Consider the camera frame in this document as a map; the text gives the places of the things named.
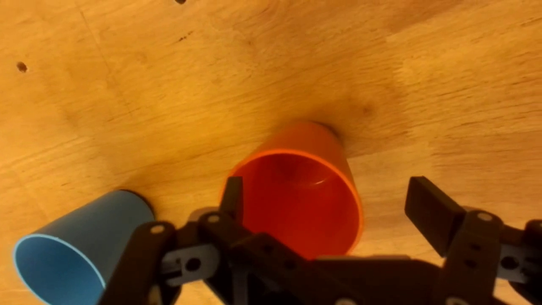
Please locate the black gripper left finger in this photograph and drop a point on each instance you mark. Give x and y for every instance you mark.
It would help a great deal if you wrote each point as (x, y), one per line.
(237, 265)

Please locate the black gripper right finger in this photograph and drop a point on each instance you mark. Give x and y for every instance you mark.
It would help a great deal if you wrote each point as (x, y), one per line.
(474, 255)

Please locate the orange plastic cup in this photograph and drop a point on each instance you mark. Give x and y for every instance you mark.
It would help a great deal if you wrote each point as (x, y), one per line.
(305, 192)

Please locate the blue plastic cup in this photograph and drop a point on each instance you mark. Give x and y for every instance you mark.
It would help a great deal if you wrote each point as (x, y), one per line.
(85, 243)

